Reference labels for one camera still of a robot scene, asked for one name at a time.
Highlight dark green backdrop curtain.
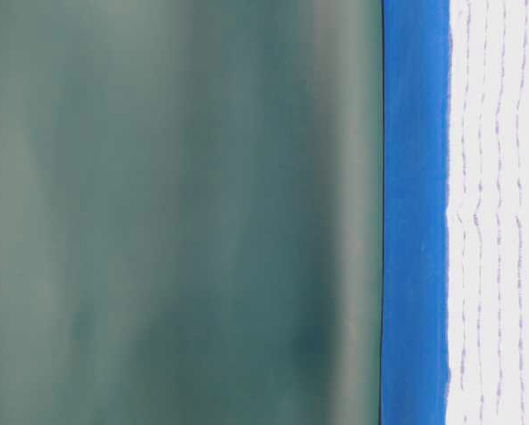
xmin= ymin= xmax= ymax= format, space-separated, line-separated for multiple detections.
xmin=0 ymin=1 xmax=382 ymax=424

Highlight white blue striped towel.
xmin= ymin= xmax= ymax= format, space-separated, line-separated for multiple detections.
xmin=446 ymin=1 xmax=529 ymax=424

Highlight blue table cloth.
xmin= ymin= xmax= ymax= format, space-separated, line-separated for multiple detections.
xmin=380 ymin=1 xmax=450 ymax=424

